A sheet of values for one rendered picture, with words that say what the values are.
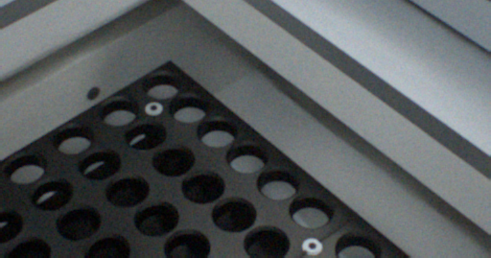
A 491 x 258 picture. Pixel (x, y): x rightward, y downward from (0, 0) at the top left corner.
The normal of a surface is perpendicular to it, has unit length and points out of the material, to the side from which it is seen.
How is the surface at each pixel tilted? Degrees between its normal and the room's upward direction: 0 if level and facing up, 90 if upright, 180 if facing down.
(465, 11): 90
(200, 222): 0
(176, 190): 0
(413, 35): 0
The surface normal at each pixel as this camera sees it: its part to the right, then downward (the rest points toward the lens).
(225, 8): -0.74, 0.49
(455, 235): 0.00, -0.68
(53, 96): 0.67, 0.54
